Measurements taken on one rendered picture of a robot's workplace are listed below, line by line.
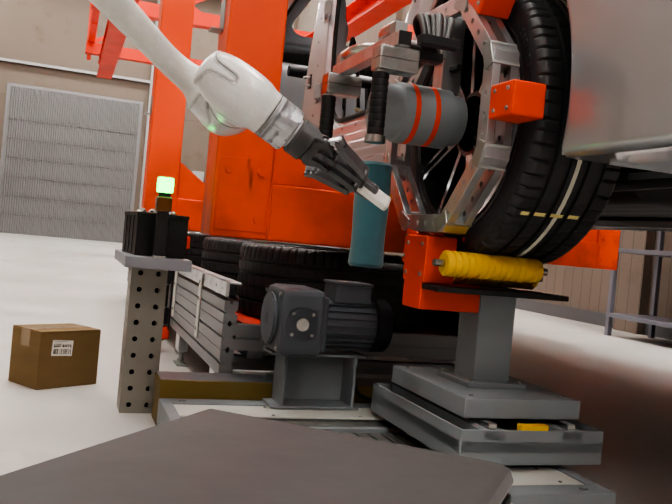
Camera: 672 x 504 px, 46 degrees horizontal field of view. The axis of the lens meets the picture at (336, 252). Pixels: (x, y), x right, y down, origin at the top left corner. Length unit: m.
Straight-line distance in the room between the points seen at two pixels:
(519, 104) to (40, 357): 1.64
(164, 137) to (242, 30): 1.93
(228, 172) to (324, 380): 0.64
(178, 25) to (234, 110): 2.74
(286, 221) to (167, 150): 1.96
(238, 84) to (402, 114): 0.47
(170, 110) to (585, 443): 2.87
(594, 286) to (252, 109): 6.40
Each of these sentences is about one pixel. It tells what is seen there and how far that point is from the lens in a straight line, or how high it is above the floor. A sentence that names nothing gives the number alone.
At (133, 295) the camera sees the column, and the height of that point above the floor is 0.33.
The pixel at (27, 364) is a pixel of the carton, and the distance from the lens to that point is 2.63.
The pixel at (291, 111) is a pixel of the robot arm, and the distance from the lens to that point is 1.51.
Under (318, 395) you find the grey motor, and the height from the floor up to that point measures 0.10.
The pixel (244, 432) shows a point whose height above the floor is 0.34.
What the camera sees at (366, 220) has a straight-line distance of 1.92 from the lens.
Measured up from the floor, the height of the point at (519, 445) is 0.14.
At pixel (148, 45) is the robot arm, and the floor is 0.88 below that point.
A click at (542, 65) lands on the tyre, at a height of 0.93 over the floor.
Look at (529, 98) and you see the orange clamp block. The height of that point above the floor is 0.85.
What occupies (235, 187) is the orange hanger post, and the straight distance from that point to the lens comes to 2.18.
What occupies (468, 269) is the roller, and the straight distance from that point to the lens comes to 1.78.
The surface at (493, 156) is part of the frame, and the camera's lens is 1.67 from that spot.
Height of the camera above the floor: 0.54
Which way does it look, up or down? 1 degrees down
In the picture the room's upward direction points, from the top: 5 degrees clockwise
